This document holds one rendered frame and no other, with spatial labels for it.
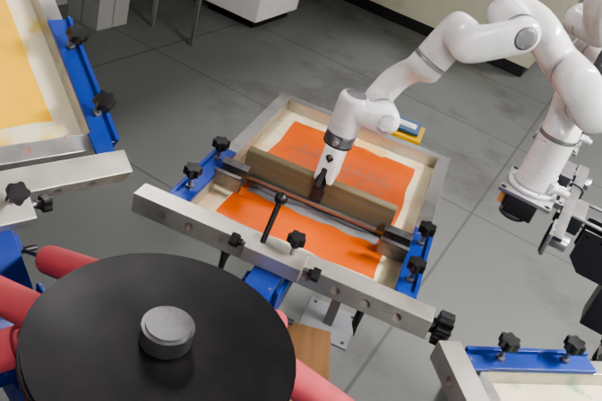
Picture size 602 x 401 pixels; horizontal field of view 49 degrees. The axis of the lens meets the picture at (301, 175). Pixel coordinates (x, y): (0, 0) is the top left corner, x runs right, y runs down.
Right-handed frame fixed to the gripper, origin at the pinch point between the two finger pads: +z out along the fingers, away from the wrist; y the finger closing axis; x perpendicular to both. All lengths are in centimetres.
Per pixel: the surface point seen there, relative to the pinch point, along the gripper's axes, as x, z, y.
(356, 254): -15.3, 5.1, -11.2
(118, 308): 7, -29, -92
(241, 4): 150, 84, 354
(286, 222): 3.6, 5.8, -10.2
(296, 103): 22, 2, 48
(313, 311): -9, 99, 72
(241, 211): 14.5, 6.3, -13.5
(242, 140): 26.3, 2.7, 12.2
